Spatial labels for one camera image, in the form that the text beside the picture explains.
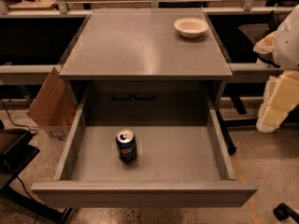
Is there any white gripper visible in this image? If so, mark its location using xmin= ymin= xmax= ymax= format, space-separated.
xmin=253 ymin=32 xmax=299 ymax=133

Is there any blue pepsi can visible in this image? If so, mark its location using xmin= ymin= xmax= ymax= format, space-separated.
xmin=116 ymin=129 xmax=137 ymax=163

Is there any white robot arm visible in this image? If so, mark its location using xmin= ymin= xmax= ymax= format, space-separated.
xmin=253 ymin=6 xmax=299 ymax=133

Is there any open grey top drawer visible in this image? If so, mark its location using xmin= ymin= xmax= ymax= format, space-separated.
xmin=30 ymin=81 xmax=259 ymax=209

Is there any black office chair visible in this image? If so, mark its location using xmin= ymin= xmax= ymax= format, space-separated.
xmin=238 ymin=11 xmax=279 ymax=67

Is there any white paper bowl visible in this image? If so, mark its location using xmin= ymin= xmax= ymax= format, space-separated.
xmin=174 ymin=18 xmax=209 ymax=38

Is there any grey metal cabinet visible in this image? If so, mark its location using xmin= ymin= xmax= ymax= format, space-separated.
xmin=61 ymin=8 xmax=232 ymax=126

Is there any brown cardboard box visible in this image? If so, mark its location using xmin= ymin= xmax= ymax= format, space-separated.
xmin=27 ymin=68 xmax=76 ymax=141

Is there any black floor stand left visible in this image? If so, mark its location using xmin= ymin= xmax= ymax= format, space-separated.
xmin=0 ymin=124 xmax=73 ymax=224

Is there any black cable on floor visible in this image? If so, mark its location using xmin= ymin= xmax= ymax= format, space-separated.
xmin=0 ymin=98 xmax=39 ymax=133

